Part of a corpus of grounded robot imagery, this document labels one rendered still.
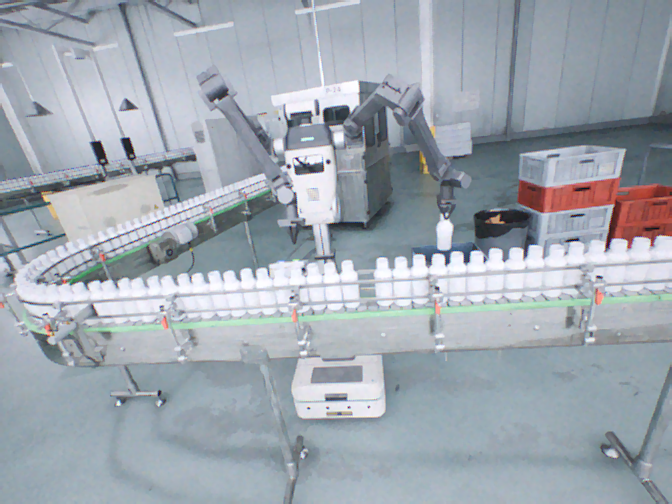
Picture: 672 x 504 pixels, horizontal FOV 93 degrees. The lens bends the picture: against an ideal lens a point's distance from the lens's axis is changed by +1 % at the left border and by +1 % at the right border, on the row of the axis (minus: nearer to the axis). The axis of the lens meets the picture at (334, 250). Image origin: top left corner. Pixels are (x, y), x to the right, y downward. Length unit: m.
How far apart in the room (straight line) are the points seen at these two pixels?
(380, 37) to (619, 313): 12.41
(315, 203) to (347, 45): 11.73
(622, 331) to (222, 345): 1.35
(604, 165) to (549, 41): 11.34
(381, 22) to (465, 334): 12.55
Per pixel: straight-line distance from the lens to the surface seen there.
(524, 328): 1.25
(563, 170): 3.16
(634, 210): 3.72
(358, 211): 4.80
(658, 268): 1.37
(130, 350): 1.51
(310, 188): 1.59
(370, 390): 1.90
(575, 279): 1.25
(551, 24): 14.54
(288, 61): 13.35
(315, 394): 1.93
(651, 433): 1.89
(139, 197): 5.24
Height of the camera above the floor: 1.62
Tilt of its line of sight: 22 degrees down
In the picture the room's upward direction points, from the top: 8 degrees counter-clockwise
